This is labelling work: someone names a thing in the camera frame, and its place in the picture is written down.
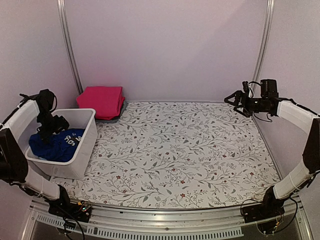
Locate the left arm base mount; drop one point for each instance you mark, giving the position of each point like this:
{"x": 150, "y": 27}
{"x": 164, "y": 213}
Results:
{"x": 81, "y": 212}

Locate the blue t-shirt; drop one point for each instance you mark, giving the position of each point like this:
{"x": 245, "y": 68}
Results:
{"x": 58, "y": 147}

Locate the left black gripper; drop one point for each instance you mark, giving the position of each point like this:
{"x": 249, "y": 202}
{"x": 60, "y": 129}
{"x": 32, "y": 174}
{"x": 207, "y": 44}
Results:
{"x": 61, "y": 123}

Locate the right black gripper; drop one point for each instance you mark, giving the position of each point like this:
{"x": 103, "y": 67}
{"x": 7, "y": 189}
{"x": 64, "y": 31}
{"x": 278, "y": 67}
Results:
{"x": 239, "y": 94}

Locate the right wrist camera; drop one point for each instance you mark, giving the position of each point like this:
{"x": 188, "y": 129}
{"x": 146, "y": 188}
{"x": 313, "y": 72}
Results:
{"x": 247, "y": 89}

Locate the folded pink garment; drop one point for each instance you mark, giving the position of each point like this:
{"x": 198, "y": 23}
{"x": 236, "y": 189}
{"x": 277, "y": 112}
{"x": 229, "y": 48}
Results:
{"x": 106, "y": 101}

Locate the folded grey garment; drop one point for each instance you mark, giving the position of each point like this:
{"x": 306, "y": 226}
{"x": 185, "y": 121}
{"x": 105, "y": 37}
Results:
{"x": 116, "y": 118}

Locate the aluminium frame post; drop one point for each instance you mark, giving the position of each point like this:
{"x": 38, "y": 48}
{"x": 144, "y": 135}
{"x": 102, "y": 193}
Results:
{"x": 265, "y": 38}
{"x": 61, "y": 7}

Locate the aluminium front rail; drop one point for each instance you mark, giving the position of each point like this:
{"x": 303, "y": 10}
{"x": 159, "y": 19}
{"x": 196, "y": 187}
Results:
{"x": 125, "y": 223}

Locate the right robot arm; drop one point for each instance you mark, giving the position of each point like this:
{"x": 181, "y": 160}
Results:
{"x": 304, "y": 119}

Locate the left aluminium frame post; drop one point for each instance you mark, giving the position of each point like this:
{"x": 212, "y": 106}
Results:
{"x": 61, "y": 7}

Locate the floral table cloth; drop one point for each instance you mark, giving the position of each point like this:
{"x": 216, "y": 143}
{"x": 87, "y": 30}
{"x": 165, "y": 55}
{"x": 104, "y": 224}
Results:
{"x": 176, "y": 156}

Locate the white plastic laundry bin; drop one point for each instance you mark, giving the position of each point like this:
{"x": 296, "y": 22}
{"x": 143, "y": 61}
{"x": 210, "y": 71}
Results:
{"x": 78, "y": 118}

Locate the right aluminium frame post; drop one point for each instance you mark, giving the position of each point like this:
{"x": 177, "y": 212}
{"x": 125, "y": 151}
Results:
{"x": 265, "y": 38}

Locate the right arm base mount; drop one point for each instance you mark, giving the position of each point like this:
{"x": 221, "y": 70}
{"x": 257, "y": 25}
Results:
{"x": 262, "y": 211}

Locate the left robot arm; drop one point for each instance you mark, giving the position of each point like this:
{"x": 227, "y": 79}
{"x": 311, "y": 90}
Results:
{"x": 14, "y": 167}

